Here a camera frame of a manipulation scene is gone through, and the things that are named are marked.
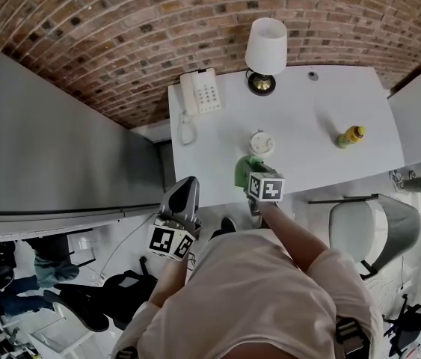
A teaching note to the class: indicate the black swivel chair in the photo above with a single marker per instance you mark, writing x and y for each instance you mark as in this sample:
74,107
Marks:
415,324

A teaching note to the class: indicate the person's right forearm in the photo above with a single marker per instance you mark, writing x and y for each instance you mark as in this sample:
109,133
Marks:
288,234

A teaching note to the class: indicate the white-lidded paper cup drink container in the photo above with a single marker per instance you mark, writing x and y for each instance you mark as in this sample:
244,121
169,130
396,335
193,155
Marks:
261,143

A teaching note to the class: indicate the grey round desk grommet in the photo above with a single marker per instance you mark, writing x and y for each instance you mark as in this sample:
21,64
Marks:
312,75

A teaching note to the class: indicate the person's beige shirt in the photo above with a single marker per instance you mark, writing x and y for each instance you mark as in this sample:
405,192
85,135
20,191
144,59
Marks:
251,297

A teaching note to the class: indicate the grey cabinet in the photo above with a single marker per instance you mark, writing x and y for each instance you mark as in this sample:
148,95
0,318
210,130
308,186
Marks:
53,144

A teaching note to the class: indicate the black office chair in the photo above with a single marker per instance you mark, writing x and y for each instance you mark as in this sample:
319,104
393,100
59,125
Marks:
120,292

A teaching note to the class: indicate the yellow-capped green bottle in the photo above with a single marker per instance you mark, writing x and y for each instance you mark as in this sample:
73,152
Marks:
350,137

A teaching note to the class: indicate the person's left forearm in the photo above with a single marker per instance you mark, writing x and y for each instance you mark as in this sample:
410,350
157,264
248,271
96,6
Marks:
171,282

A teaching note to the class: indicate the white and grey office chair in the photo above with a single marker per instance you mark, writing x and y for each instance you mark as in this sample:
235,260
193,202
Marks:
359,226

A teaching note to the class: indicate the white desk telephone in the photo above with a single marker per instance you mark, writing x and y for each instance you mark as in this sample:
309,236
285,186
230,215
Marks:
204,92

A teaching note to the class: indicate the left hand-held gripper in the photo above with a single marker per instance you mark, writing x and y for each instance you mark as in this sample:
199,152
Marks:
180,215

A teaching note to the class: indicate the person's black shoe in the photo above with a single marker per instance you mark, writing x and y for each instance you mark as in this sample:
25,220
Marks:
228,224

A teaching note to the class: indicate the white-shade table lamp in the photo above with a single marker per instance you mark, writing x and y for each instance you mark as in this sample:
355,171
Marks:
266,47

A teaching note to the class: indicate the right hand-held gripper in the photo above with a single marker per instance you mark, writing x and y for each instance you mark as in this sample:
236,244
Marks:
268,187

